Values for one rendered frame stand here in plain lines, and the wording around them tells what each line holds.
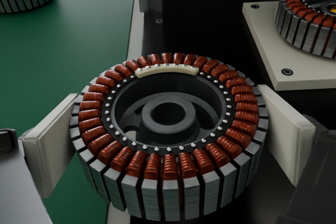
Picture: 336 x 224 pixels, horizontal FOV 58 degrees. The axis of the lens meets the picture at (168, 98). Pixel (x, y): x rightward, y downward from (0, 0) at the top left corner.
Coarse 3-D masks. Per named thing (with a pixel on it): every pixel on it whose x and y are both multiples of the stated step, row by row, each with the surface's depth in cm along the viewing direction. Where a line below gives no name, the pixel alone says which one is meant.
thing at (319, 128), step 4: (304, 116) 16; (308, 116) 16; (308, 120) 15; (312, 120) 15; (316, 124) 15; (320, 124) 15; (316, 128) 14; (320, 128) 14; (324, 128) 14; (316, 132) 14; (316, 136) 13
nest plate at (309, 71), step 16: (256, 16) 35; (272, 16) 35; (256, 32) 32; (272, 32) 32; (272, 48) 30; (288, 48) 30; (272, 64) 28; (288, 64) 28; (304, 64) 28; (320, 64) 28; (272, 80) 28; (288, 80) 27; (304, 80) 27; (320, 80) 27
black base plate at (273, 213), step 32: (192, 0) 41; (224, 0) 40; (256, 0) 40; (160, 32) 35; (192, 32) 35; (224, 32) 35; (256, 64) 30; (288, 96) 27; (320, 96) 27; (256, 192) 20; (288, 192) 20
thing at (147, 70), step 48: (96, 96) 18; (144, 96) 21; (192, 96) 20; (240, 96) 17; (96, 144) 15; (144, 144) 15; (192, 144) 15; (240, 144) 15; (96, 192) 16; (144, 192) 14; (192, 192) 14; (240, 192) 16
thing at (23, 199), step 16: (0, 144) 12; (16, 144) 13; (0, 160) 12; (16, 160) 12; (0, 176) 10; (16, 176) 10; (0, 192) 10; (16, 192) 10; (32, 192) 9; (0, 208) 9; (16, 208) 9; (32, 208) 9
